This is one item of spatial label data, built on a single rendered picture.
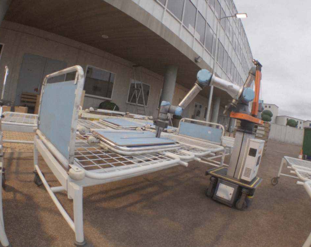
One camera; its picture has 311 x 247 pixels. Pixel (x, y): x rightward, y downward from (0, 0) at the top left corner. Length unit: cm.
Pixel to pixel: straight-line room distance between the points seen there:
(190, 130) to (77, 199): 210
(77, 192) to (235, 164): 147
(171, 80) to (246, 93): 697
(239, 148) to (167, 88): 676
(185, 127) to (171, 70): 602
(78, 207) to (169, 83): 780
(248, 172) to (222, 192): 32
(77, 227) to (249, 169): 144
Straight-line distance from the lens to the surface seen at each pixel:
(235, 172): 178
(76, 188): 67
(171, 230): 125
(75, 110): 65
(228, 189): 168
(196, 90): 158
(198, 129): 247
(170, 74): 831
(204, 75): 144
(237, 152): 174
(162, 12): 673
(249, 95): 147
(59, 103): 89
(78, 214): 73
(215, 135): 237
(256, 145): 162
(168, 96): 812
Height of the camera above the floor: 78
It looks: 4 degrees down
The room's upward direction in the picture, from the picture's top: 10 degrees clockwise
